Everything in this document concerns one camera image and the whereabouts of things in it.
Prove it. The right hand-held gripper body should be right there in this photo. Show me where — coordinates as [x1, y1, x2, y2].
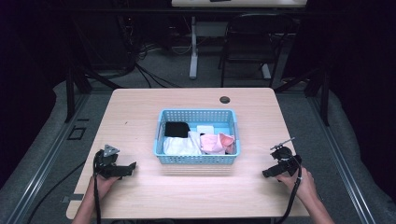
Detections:
[269, 136, 303, 177]

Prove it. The black folding chair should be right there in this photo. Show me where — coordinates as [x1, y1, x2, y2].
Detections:
[217, 12, 298, 89]

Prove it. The person's left hand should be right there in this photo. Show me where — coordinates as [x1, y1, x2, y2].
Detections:
[90, 175, 121, 200]

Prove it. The black floor cable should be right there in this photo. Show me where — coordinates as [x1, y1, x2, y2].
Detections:
[26, 159, 88, 224]

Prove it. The light blue plastic basket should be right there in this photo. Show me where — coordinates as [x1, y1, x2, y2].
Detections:
[152, 107, 242, 165]

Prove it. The black cloth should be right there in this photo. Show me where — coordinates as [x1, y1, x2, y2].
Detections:
[163, 120, 191, 139]

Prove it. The person's right hand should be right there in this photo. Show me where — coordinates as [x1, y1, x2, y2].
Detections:
[276, 166, 319, 203]

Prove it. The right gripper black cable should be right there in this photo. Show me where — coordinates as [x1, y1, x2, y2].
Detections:
[274, 154, 304, 224]

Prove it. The small white folded cloth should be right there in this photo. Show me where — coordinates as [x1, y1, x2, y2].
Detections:
[196, 124, 215, 135]

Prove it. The white desk leg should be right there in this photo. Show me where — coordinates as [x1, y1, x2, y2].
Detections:
[189, 15, 199, 80]

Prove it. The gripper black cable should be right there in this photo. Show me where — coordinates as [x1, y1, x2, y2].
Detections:
[92, 150, 103, 224]
[274, 154, 304, 224]

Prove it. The white desk foot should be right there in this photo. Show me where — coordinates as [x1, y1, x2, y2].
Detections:
[261, 63, 273, 80]

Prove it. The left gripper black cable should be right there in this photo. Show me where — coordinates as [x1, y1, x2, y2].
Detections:
[92, 150, 103, 224]

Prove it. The salmon pink cloth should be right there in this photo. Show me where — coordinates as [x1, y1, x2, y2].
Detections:
[218, 132, 236, 155]

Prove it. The metal floor rail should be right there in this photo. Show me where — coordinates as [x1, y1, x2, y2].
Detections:
[306, 96, 377, 224]
[6, 92, 92, 224]

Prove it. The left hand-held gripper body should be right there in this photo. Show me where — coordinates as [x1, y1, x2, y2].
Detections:
[92, 144, 123, 179]

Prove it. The black metal stand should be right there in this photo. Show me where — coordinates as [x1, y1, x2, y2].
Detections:
[274, 66, 331, 127]
[64, 12, 124, 123]

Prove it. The bundle of floor cables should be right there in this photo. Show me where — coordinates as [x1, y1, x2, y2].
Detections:
[116, 15, 194, 90]

